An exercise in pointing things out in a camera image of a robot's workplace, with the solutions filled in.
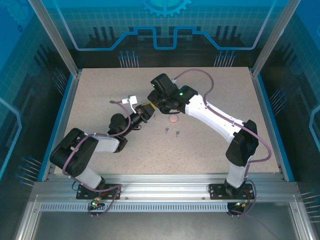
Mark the small LED circuit board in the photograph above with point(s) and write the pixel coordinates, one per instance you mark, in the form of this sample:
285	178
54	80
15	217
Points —
96	203
241	204

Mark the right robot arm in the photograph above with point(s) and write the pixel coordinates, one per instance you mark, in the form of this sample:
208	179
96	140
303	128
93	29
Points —
217	120

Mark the aluminium base beam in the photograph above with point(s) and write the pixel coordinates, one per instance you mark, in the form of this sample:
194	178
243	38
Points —
162	185

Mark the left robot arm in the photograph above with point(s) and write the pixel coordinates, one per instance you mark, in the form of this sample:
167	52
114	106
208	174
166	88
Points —
75	155

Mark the pink earbud charging case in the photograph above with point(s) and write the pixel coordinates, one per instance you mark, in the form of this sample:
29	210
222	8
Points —
173	119

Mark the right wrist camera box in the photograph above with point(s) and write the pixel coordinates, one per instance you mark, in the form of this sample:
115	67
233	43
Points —
174	80

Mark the blue table edge trim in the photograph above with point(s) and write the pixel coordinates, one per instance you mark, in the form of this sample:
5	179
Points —
274	125
58	125

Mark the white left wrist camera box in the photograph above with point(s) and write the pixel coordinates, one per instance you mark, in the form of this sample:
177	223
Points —
132	99

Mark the aluminium frame post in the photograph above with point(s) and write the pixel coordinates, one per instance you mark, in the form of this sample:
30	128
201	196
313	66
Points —
65	50
272	37

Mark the purple earbud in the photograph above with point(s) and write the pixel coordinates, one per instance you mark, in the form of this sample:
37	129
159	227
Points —
166	130
177	133

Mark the aluminium frame strut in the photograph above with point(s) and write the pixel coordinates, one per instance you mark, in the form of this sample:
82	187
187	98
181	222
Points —
303	220
28	220

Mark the steel sheet panel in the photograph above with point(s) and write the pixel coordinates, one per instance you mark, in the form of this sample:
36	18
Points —
162	227

